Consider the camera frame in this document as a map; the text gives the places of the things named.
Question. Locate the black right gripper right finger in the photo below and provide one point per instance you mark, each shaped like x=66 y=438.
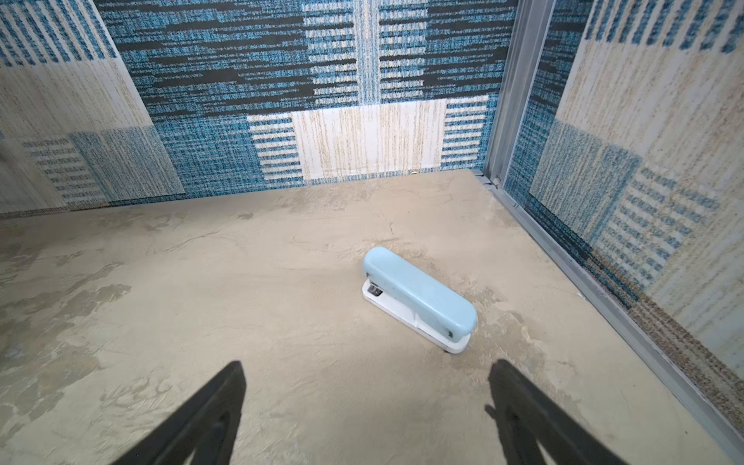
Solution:
x=530 y=425

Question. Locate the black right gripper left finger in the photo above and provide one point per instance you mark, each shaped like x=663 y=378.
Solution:
x=202 y=430

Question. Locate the light blue stapler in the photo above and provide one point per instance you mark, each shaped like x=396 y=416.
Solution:
x=418 y=301

